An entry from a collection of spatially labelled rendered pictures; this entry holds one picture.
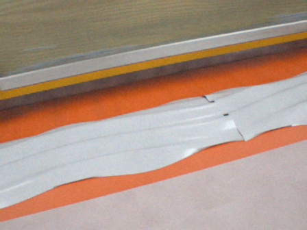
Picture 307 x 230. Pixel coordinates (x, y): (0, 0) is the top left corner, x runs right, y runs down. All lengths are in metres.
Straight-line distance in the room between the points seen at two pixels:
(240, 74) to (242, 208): 0.17
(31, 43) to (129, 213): 0.15
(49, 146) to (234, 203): 0.12
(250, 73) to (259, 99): 0.06
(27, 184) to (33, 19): 0.12
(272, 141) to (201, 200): 0.07
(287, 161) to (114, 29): 0.16
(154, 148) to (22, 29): 0.13
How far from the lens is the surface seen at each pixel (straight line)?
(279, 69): 0.32
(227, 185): 0.18
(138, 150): 0.20
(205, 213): 0.17
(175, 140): 0.21
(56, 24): 0.26
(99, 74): 0.29
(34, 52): 0.27
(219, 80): 0.30
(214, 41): 0.28
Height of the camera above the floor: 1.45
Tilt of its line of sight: 59 degrees down
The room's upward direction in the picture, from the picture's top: 6 degrees clockwise
